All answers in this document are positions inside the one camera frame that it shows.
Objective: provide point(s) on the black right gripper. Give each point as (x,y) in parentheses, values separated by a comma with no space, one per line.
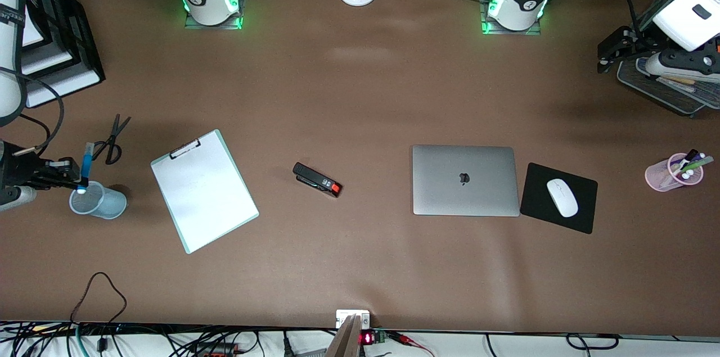
(17,170)

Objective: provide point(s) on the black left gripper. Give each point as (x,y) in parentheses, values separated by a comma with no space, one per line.
(634,40)

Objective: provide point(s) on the blue marker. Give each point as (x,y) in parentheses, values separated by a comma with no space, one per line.
(87,163)

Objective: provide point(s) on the silver laptop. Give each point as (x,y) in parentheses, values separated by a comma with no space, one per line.
(450,188)

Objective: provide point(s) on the black capped marker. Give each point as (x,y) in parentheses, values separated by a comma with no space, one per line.
(689,157)

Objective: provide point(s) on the green marker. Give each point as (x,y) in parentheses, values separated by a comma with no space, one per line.
(700,163)

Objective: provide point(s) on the blue mesh pen cup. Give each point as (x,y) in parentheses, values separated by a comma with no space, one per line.
(104,204)

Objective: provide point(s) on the black scissors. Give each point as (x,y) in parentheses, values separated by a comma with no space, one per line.
(114,138)

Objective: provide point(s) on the coloured pencil pack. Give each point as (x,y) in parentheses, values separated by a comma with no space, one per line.
(678,85)

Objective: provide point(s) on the black mesh desk organizer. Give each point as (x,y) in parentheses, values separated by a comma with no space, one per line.
(675,101)

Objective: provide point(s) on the black stacked document tray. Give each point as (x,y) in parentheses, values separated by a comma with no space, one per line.
(84,59)

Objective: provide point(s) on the light green clipboard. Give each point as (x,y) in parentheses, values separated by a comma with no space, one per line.
(179,233)

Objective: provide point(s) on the pink mesh pen cup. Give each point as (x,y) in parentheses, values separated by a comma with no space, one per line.
(658,177)

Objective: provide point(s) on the white clipped paper sheet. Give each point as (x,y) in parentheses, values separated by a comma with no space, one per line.
(214,205)

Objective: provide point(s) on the white paper stack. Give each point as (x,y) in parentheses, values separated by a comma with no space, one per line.
(32,28)

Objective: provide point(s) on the white computer mouse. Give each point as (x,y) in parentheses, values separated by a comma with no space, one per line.
(562,198)

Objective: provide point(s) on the black mouse pad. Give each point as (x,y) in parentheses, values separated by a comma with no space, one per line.
(534,205)

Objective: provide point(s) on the black stapler with red tip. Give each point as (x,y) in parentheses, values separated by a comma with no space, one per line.
(315,179)

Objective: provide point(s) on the small white box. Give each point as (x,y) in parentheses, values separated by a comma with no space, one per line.
(346,315)

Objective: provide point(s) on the wooden stand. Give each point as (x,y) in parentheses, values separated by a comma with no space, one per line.
(346,341)

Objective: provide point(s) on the red display module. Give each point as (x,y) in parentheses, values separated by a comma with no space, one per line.
(367,338)

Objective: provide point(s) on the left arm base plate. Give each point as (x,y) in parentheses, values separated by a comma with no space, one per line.
(534,31)

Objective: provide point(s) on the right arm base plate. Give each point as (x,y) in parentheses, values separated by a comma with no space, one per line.
(194,24)

